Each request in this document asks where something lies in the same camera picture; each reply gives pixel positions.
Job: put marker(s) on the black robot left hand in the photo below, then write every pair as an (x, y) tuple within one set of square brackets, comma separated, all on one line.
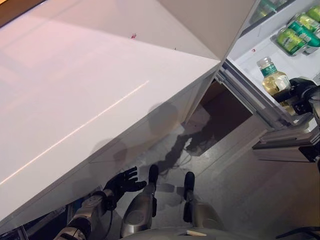
[(125, 182)]

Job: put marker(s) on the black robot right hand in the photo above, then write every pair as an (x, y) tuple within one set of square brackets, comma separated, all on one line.
[(301, 102)]

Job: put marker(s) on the white-capped yellow tea bottle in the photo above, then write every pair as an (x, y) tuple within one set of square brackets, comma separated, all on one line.
[(271, 82)]

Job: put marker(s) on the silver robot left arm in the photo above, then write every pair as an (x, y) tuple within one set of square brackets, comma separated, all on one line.
[(85, 212)]

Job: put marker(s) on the white fridge drawer steel front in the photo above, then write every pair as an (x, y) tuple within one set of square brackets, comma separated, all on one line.
[(245, 62)]

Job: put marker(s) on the dark green drink can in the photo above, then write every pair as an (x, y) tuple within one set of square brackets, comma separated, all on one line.
[(310, 37)]

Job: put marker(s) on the robot right leg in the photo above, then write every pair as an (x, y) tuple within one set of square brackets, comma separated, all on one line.
[(205, 215)]

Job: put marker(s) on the stainless steel refrigerator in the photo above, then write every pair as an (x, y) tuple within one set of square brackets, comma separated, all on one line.
[(265, 10)]

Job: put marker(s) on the tall white cabinet panel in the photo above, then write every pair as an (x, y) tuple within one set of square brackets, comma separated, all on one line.
[(200, 25)]

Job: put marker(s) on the small red scrap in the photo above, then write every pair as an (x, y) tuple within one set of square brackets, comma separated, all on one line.
[(133, 35)]

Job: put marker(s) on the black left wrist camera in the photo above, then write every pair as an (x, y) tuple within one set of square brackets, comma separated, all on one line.
[(111, 203)]

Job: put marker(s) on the amber window dark frame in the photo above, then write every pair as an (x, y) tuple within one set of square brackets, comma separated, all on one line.
[(15, 10)]

